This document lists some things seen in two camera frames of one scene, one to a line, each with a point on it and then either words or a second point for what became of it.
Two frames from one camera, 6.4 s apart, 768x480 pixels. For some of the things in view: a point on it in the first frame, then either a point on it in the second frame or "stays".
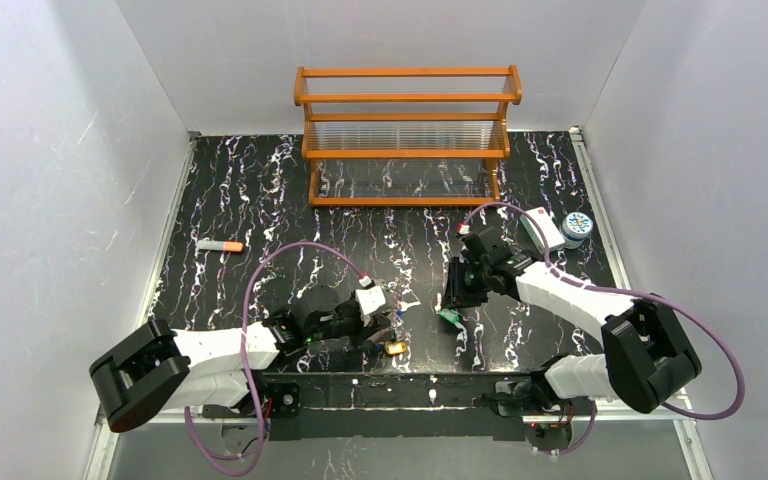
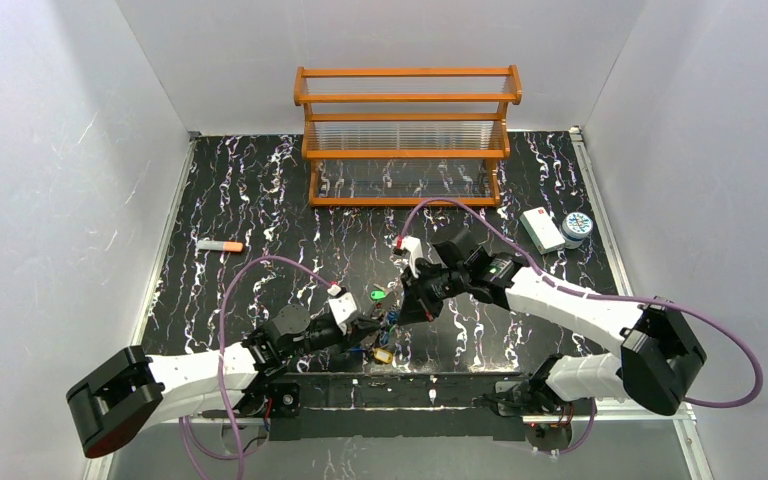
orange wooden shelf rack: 396,137 stays
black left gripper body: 367,325 stays
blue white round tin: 575,227 stays
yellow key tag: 394,348 -> 382,355
